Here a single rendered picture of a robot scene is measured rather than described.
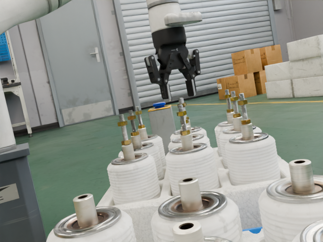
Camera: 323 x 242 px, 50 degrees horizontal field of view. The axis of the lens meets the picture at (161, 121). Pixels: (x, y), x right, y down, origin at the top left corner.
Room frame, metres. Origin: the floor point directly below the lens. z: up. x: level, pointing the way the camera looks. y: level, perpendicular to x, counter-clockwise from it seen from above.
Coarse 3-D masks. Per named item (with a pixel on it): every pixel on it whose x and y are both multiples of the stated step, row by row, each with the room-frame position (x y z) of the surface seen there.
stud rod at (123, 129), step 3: (120, 117) 0.68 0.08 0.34; (123, 117) 0.68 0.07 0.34; (120, 120) 0.68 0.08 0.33; (123, 120) 0.68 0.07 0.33; (123, 126) 0.68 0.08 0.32; (123, 129) 0.68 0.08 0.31; (123, 132) 0.68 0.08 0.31; (126, 132) 0.69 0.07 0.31; (123, 135) 0.68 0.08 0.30; (126, 135) 0.68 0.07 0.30; (126, 138) 0.68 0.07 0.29
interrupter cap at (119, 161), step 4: (136, 156) 0.70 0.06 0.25; (140, 156) 0.69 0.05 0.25; (144, 156) 0.68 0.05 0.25; (148, 156) 0.68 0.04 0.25; (112, 160) 0.69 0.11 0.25; (116, 160) 0.68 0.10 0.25; (120, 160) 0.69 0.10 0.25; (132, 160) 0.65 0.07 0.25; (136, 160) 0.65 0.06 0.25; (140, 160) 0.66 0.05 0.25; (112, 164) 0.67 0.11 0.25; (116, 164) 0.66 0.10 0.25; (120, 164) 0.65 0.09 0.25; (124, 164) 0.65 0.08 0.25
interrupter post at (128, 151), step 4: (132, 144) 0.69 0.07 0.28; (124, 148) 0.68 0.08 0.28; (128, 148) 0.68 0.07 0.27; (132, 148) 0.68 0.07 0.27; (124, 152) 0.68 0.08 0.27; (128, 152) 0.68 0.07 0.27; (132, 152) 0.68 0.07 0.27; (124, 156) 0.68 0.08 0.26; (128, 156) 0.68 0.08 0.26; (132, 156) 0.68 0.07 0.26; (124, 160) 0.68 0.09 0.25; (128, 160) 0.68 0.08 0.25
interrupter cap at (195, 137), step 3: (192, 135) 0.81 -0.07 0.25; (195, 135) 0.81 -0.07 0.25; (198, 135) 0.79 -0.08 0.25; (201, 135) 0.79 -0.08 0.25; (174, 138) 0.81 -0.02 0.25; (177, 138) 0.81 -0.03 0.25; (180, 138) 0.81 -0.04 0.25; (195, 138) 0.76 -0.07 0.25; (198, 138) 0.76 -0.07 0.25; (174, 141) 0.77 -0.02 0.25; (177, 141) 0.77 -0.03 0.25; (180, 141) 0.76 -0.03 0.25
